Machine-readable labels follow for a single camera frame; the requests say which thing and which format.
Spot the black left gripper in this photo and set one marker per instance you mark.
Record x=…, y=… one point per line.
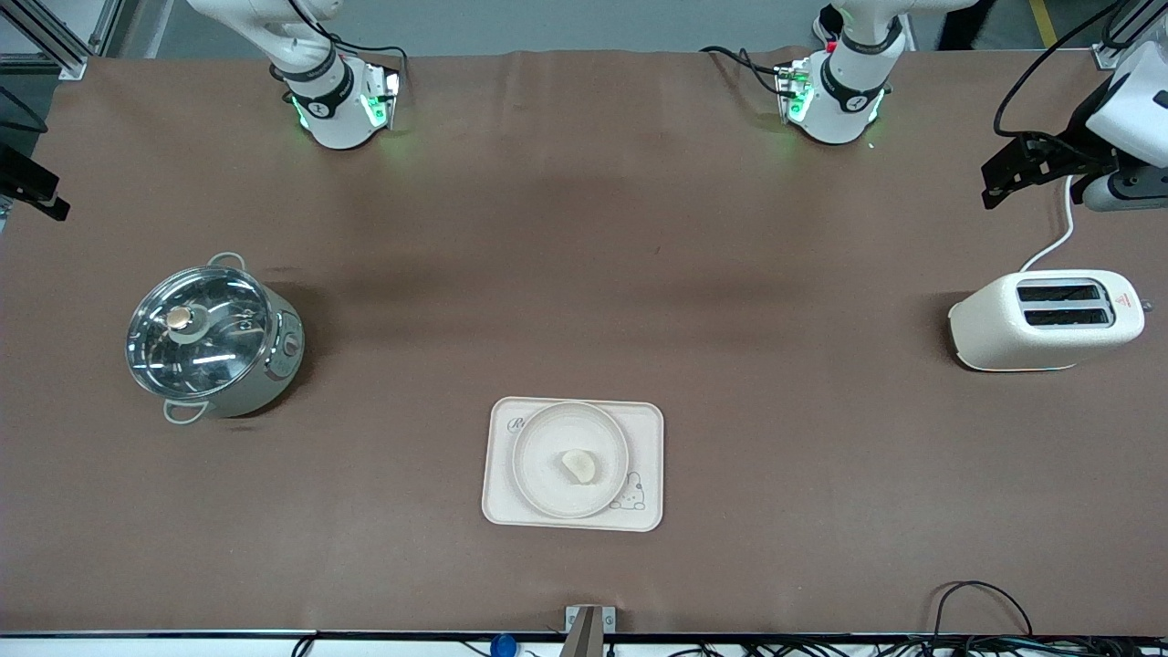
x=1073, y=152

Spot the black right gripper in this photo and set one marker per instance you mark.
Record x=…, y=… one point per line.
x=20, y=179

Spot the white half-round steamed bun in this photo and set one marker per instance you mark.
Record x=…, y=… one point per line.
x=580, y=466

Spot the cream round plate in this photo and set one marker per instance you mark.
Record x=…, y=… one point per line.
x=547, y=465

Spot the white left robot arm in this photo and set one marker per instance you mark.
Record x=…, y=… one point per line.
x=849, y=100

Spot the cream tray with bear drawing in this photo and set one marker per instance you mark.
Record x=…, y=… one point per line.
x=511, y=511

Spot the white two-slot toaster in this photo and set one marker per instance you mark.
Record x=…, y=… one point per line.
x=1004, y=338

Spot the glass pot lid with knob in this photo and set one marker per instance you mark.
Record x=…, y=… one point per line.
x=196, y=333

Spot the silver electric cooking pot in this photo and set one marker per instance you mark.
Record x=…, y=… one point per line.
x=274, y=365

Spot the small blue round cap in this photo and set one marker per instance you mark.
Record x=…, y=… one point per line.
x=503, y=646

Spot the aluminium frame profile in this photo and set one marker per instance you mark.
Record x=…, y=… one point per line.
x=1127, y=32
x=55, y=36

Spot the metal table-edge bracket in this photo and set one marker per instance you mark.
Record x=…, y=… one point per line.
x=589, y=625

